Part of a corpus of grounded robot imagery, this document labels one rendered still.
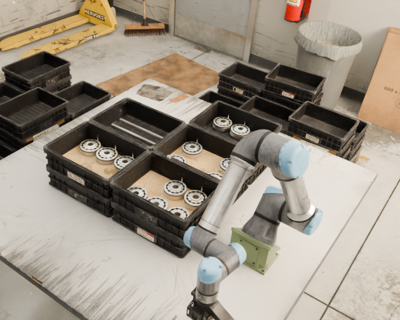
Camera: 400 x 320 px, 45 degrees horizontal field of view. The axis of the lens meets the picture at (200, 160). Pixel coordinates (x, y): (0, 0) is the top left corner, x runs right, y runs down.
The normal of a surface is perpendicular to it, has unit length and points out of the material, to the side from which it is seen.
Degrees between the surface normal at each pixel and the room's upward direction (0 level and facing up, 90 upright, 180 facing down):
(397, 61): 79
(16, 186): 0
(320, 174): 0
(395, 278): 0
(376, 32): 90
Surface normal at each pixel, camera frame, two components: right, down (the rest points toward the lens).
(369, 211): 0.07, -0.79
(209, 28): -0.56, 0.47
